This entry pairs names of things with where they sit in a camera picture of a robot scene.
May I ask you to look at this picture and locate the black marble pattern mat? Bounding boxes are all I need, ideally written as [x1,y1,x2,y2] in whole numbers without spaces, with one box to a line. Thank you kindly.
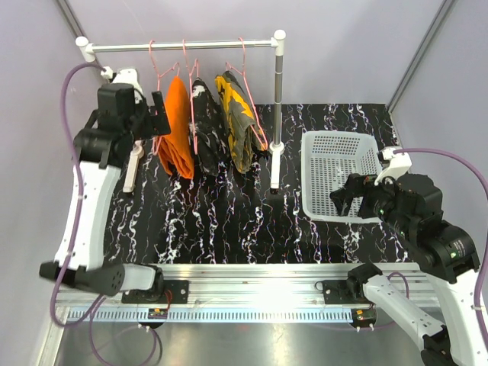
[104,104,408,264]

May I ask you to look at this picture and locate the white plastic basket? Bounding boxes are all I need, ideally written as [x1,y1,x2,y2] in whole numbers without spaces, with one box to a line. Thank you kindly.
[301,130,382,224]

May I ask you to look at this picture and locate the pink wire hanger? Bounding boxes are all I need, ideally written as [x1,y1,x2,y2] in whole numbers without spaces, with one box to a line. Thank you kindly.
[182,40,199,155]
[226,37,269,151]
[149,40,180,155]

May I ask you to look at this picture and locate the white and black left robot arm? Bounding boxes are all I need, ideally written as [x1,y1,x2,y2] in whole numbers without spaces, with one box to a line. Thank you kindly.
[39,82,171,303]

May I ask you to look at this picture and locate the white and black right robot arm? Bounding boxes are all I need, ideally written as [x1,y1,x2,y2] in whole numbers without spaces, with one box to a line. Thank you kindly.
[329,174,487,365]

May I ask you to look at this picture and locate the orange trousers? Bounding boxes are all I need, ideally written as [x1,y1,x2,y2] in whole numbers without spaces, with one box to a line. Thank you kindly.
[156,76,194,179]

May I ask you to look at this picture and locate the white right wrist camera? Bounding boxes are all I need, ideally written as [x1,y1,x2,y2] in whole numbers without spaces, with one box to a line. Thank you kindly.
[374,146,412,186]

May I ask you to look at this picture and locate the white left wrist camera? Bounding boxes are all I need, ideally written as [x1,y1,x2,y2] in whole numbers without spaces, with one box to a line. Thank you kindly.
[100,66,144,104]

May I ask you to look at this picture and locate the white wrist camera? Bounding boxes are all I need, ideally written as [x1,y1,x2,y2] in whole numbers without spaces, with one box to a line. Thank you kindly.
[100,66,144,104]
[374,146,412,186]

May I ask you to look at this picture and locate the metal clothes rack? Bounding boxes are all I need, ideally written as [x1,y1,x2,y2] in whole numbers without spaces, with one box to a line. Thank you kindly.
[75,30,286,193]

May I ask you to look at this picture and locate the black and white trousers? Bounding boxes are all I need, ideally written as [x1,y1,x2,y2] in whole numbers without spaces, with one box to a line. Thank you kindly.
[188,78,230,177]

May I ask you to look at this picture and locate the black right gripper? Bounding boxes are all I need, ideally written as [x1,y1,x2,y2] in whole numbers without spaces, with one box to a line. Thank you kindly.
[329,169,415,238]

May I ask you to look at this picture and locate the yellow and grey camouflage trousers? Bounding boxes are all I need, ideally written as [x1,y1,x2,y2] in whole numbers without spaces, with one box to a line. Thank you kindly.
[214,70,268,174]

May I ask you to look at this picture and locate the aluminium mounting rail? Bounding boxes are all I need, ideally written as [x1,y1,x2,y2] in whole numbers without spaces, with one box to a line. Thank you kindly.
[53,262,439,325]

